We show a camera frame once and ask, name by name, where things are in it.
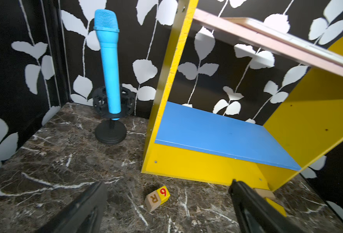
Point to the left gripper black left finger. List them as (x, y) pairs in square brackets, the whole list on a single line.
[(83, 215)]

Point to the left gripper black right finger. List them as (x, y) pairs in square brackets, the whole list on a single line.
[(254, 214)]

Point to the tan wooden block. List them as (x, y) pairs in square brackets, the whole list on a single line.
[(265, 193)]

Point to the yellow toy block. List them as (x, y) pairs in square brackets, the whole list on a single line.
[(276, 206)]

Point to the small wooden letter block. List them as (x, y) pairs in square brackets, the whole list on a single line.
[(157, 198)]

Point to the black perforated ball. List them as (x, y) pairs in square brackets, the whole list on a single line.
[(100, 103)]

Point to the yellow shelf with blue board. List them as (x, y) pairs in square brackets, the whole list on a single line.
[(234, 104)]

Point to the blue microphone on black stand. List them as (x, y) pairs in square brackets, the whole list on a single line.
[(111, 131)]

